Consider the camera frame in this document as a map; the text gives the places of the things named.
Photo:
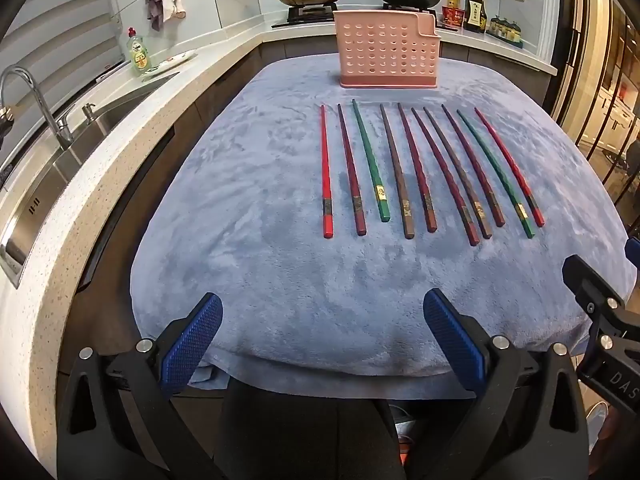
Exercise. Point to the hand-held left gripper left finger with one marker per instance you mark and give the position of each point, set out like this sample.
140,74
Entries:
192,345

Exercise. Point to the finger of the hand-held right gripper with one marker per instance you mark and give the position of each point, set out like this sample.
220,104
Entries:
587,285
633,252

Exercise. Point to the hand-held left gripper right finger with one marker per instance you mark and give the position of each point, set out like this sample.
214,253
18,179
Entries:
452,342

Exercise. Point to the green chopstick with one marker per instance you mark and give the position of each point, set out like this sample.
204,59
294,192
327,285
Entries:
369,160
494,172

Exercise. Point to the dark red chopstick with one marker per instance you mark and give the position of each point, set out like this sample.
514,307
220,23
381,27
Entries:
415,167
350,170
471,164
443,175

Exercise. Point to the brown chopstick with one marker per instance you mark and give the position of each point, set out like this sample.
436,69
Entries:
395,170
455,171

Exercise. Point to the pink perforated utensil holder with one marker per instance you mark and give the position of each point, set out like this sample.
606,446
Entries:
385,50

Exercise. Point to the blue fleece blanket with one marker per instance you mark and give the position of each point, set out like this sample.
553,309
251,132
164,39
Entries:
280,270

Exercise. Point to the metal framed glass door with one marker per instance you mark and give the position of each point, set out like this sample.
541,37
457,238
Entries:
600,75

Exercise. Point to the stainless steel sink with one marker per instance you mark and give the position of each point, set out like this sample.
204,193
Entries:
75,155

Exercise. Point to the sink soap dispenser pump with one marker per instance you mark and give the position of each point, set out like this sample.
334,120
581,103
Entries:
88,112

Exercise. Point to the seasoning jar set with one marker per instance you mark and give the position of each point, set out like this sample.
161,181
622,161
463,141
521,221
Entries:
506,30

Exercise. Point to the chrome kitchen faucet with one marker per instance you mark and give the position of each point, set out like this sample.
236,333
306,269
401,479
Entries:
47,110

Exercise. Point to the dark soy sauce bottle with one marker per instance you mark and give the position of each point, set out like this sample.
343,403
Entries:
475,15

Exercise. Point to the white patterned plate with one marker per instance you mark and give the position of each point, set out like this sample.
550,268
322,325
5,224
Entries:
172,58

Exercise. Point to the green dish soap bottle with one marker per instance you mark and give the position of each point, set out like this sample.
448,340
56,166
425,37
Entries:
139,55

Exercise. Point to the red seasoning container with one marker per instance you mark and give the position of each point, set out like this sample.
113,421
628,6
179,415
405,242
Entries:
453,16

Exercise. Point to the white window blinds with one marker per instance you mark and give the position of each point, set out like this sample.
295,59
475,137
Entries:
55,25

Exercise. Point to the black gas stove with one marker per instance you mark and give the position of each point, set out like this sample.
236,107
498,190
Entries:
310,16

